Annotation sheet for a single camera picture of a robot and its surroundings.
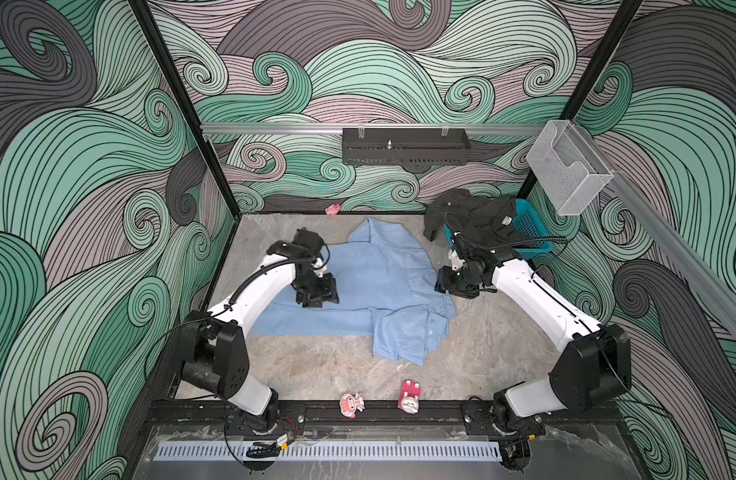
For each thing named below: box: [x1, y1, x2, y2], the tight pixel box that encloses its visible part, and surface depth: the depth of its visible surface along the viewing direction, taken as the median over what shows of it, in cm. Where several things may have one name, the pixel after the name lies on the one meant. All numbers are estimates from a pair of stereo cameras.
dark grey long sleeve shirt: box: [423, 188, 525, 249], surface depth 113 cm
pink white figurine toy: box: [340, 392, 365, 418], surface depth 75 cm
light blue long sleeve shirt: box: [252, 218, 457, 367], surface depth 93 cm
